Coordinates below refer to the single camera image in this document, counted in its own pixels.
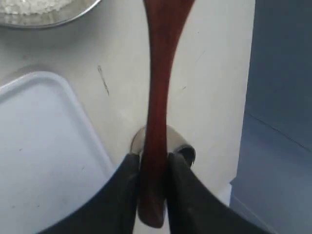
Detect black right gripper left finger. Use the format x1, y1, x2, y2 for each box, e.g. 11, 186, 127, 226
41, 154, 139, 234

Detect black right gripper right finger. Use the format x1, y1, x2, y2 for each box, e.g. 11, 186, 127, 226
167, 154, 266, 234

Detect brown wooden spoon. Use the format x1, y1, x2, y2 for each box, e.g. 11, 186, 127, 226
137, 0, 194, 228

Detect small steel cup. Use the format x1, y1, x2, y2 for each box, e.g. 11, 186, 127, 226
130, 125, 195, 167

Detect steel bowl of rice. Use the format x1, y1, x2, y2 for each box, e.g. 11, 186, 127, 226
0, 0, 101, 30

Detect white plastic tray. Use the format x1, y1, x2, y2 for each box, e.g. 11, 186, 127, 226
0, 71, 115, 234

